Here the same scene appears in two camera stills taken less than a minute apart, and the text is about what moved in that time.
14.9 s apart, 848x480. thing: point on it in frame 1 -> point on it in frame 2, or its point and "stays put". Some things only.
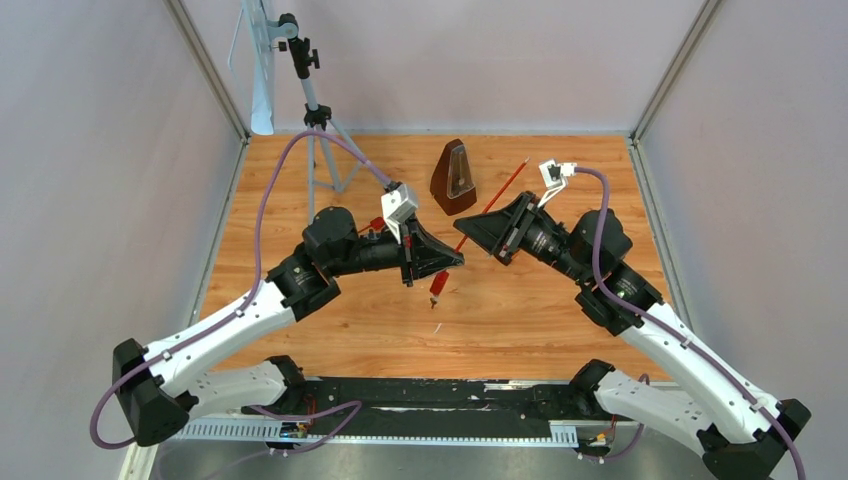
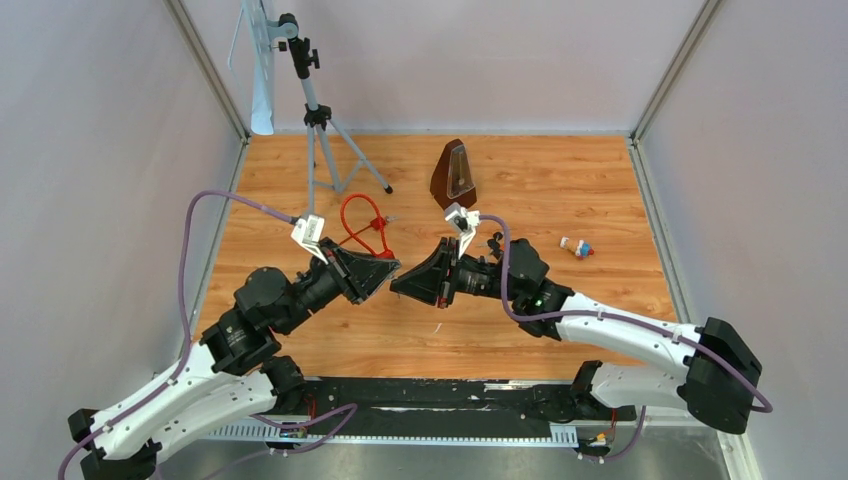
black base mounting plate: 425,406 stays put
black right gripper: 500,231 -> 428,282
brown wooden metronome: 452,184 stays put
